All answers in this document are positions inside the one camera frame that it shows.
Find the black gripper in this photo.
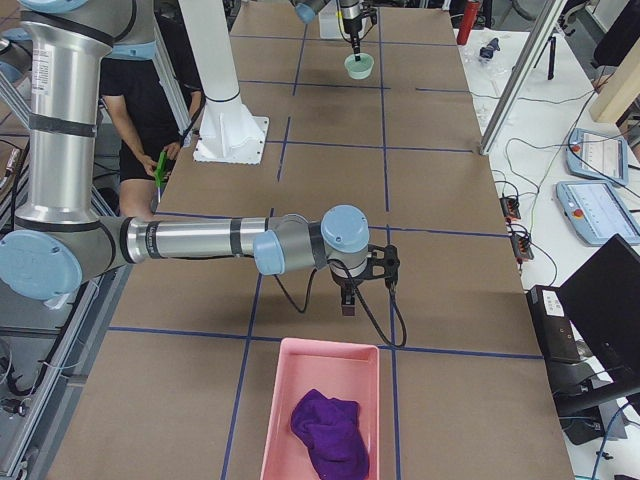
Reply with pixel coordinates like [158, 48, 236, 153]
[342, 15, 363, 62]
[331, 272, 358, 317]

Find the pale green bowl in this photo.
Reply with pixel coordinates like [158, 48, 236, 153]
[344, 53, 375, 80]

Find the purple cloth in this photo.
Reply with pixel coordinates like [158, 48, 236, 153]
[290, 389, 370, 479]

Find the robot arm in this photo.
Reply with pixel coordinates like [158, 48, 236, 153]
[292, 0, 365, 62]
[1, 1, 373, 306]

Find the clear plastic storage box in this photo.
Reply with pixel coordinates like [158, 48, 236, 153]
[318, 11, 347, 40]

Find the black desktop computer box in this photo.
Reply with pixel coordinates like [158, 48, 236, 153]
[526, 285, 591, 364]

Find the red plastic bin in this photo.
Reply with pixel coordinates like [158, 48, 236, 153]
[261, 338, 380, 479]

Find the red cylinder bottle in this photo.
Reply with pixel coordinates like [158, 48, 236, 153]
[456, 0, 480, 46]

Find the seated person black shirt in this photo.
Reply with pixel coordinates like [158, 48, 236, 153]
[99, 9, 204, 219]

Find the green handheld controller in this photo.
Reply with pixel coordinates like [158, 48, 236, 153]
[154, 151, 168, 189]

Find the black computer monitor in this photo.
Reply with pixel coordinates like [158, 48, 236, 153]
[555, 234, 639, 416]

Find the far teach pendant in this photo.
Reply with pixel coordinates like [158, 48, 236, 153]
[566, 128, 629, 186]

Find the teach pendant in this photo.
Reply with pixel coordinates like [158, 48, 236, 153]
[566, 128, 629, 186]
[555, 180, 639, 246]

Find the near teach pendant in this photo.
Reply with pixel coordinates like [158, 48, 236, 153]
[555, 180, 639, 246]

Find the wooden beam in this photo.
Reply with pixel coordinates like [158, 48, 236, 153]
[589, 41, 640, 123]

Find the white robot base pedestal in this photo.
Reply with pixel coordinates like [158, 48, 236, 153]
[179, 0, 269, 165]

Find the grey aluminium frame post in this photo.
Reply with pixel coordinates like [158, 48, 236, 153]
[479, 0, 567, 155]

